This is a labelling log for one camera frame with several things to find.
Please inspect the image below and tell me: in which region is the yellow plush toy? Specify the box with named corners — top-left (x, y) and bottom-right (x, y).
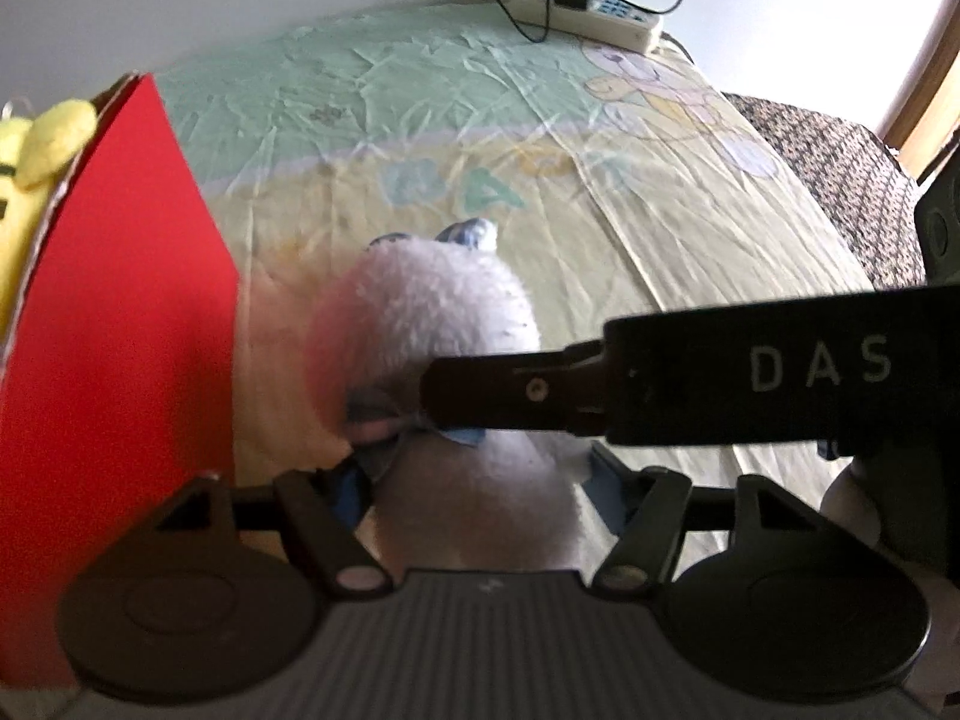
top-left (0, 97), bottom-right (98, 331)

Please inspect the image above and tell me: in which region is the pale pink plush toy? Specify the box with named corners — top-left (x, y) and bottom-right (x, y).
top-left (311, 219), bottom-right (623, 575)

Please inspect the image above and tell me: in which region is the green printed bed sheet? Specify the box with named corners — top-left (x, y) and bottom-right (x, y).
top-left (150, 0), bottom-right (878, 541)

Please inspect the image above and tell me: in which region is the red cardboard box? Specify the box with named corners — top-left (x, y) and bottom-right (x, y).
top-left (0, 71), bottom-right (241, 691)

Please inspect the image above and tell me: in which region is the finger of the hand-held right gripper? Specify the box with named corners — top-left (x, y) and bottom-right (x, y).
top-left (424, 339), bottom-right (607, 438)

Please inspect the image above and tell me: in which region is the wooden frame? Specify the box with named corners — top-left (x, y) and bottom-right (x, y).
top-left (877, 7), bottom-right (960, 185)

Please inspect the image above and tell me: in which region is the white power strip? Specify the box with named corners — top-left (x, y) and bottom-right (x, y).
top-left (502, 0), bottom-right (665, 55)

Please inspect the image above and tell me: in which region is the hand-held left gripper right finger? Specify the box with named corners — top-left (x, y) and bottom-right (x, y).
top-left (587, 442), bottom-right (816, 595)

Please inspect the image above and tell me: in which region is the dark speckled blanket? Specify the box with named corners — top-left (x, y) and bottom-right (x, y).
top-left (720, 94), bottom-right (927, 293)

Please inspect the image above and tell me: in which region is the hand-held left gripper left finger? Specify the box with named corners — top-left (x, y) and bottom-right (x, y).
top-left (154, 456), bottom-right (396, 602)

